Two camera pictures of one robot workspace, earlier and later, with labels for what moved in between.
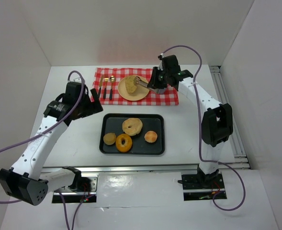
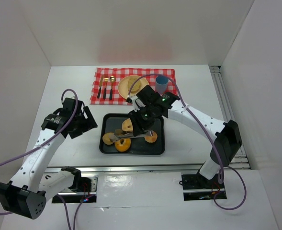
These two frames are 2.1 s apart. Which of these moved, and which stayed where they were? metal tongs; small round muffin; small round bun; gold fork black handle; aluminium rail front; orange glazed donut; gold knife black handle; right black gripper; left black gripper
Moved: right black gripper; left black gripper; metal tongs
Stayed: small round muffin; aluminium rail front; gold knife black handle; gold fork black handle; orange glazed donut; small round bun
